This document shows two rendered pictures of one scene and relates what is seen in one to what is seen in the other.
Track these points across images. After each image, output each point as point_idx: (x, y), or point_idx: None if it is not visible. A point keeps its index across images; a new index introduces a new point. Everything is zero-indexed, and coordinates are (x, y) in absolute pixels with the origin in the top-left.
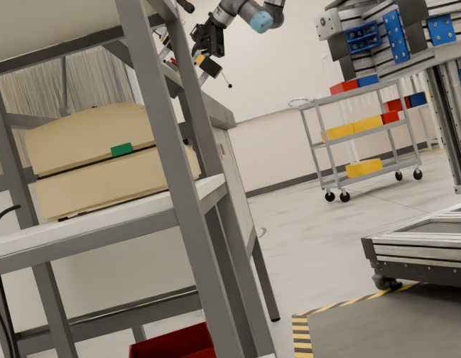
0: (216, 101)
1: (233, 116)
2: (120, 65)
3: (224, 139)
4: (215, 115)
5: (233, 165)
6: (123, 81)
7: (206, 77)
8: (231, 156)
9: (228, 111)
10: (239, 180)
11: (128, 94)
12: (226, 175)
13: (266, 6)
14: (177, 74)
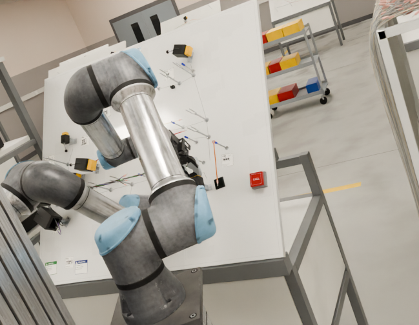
0: (111, 282)
1: (275, 265)
2: (381, 88)
3: (219, 286)
4: (84, 295)
5: (248, 306)
6: (394, 102)
7: None
8: (251, 298)
9: (213, 271)
10: (272, 318)
11: (394, 120)
12: None
13: None
14: (48, 271)
